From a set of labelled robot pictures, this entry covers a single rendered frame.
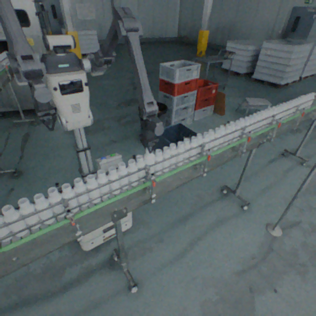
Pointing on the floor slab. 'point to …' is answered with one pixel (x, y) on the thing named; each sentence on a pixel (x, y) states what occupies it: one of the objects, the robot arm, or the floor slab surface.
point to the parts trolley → (215, 67)
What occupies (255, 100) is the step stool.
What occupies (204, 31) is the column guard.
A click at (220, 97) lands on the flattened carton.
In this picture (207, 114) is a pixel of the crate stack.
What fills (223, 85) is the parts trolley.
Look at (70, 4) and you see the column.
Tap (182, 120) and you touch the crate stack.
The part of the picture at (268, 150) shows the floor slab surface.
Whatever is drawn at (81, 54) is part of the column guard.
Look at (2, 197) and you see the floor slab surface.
